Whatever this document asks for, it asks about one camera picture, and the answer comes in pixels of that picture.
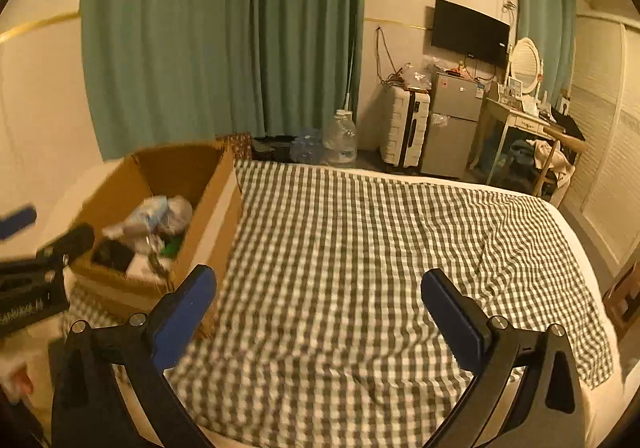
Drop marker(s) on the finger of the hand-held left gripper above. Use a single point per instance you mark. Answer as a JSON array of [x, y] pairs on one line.
[[70, 240], [17, 220]]

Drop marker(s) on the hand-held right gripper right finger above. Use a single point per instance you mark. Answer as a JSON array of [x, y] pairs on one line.
[[450, 318]]

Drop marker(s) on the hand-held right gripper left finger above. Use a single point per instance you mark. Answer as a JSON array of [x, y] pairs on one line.
[[187, 313]]

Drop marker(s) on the black pouch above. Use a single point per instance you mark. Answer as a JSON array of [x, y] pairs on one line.
[[112, 253]]

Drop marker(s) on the green packet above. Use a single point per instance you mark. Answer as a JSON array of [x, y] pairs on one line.
[[174, 248]]

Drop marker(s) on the white blue packet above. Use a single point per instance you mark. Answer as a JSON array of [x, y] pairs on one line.
[[142, 218]]

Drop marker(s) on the cardboard box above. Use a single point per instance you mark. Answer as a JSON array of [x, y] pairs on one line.
[[210, 238]]

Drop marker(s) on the grey checkered blanket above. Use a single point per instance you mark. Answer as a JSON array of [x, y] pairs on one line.
[[350, 253]]

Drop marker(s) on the wooden stool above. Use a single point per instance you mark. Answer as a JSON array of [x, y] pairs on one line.
[[622, 298]]

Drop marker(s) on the patterned bag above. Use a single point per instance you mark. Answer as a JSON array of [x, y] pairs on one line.
[[240, 143]]

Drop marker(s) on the black floor bag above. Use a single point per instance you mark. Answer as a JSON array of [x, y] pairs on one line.
[[272, 146]]

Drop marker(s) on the grey mini fridge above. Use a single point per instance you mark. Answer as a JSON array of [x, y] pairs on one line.
[[450, 128]]

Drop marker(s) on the white garment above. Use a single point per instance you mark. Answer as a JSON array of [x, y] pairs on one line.
[[545, 153]]

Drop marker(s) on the white suitcase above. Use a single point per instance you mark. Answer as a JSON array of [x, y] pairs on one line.
[[395, 123]]

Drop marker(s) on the crushed blue plastic bottle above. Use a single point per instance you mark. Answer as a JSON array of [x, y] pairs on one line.
[[307, 146]]

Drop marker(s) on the clear water jug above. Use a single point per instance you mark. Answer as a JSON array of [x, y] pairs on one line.
[[340, 138]]

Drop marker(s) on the white dressing table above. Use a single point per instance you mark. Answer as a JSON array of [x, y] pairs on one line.
[[515, 117]]

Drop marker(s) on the wooden chair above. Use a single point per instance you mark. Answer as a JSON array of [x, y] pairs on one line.
[[565, 136]]

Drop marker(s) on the black handbag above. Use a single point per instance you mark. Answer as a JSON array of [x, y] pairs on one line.
[[570, 126]]

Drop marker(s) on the clear plastic bag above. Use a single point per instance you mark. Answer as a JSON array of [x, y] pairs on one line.
[[415, 76]]

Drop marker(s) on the white louvred wardrobe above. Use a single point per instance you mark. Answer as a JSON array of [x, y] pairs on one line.
[[605, 128]]

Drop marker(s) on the wide green curtain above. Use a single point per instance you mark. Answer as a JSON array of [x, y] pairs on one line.
[[200, 28]]

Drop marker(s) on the white pole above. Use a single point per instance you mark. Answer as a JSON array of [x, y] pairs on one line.
[[351, 78]]

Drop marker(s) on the oval white mirror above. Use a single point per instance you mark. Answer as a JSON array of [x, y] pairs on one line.
[[525, 63]]

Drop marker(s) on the narrow green curtain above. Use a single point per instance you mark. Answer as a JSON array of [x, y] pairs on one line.
[[545, 13]]

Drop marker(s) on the black wall television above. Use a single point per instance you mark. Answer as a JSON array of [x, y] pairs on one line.
[[470, 31]]

